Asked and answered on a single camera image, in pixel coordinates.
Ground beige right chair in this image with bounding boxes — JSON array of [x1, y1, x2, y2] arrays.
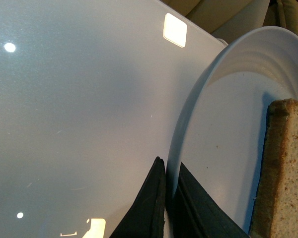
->
[[263, 0, 298, 36]]

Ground grey round plate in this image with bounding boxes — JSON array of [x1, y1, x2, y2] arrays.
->
[[167, 26, 298, 232]]

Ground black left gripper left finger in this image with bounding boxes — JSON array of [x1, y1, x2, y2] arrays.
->
[[111, 157, 166, 238]]

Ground brown bread slice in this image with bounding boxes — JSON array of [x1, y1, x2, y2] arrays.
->
[[249, 99, 298, 238]]

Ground beige chair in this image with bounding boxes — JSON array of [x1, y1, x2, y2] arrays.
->
[[163, 0, 269, 43], [263, 0, 298, 36]]

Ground beige left chair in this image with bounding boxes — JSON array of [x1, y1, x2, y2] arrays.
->
[[163, 0, 269, 43]]

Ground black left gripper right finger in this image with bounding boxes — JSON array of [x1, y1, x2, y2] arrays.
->
[[171, 163, 248, 238]]

